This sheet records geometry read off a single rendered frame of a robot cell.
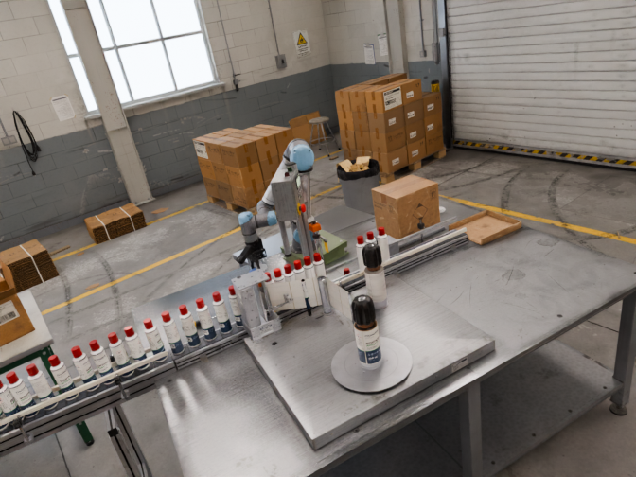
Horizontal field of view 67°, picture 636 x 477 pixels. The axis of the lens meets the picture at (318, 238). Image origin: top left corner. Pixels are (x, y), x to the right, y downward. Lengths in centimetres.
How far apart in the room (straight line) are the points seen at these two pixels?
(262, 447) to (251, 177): 426
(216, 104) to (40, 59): 241
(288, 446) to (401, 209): 148
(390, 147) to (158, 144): 346
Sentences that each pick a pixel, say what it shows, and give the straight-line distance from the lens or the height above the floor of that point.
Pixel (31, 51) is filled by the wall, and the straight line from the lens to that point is 724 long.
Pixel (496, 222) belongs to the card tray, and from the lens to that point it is 300.
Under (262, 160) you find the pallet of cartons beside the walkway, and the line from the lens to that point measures 577.
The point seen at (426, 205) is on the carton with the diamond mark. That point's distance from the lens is 284.
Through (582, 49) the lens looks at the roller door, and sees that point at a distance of 617.
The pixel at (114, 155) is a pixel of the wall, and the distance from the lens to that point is 740.
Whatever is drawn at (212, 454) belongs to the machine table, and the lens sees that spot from 183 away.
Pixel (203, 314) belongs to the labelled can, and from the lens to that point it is 217.
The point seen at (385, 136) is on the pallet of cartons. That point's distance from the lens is 601.
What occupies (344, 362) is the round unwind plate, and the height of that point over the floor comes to 89.
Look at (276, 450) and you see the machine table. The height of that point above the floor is 83.
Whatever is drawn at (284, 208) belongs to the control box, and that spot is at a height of 135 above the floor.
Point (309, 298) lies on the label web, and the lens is 219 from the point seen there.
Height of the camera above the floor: 212
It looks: 25 degrees down
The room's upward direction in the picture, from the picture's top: 10 degrees counter-clockwise
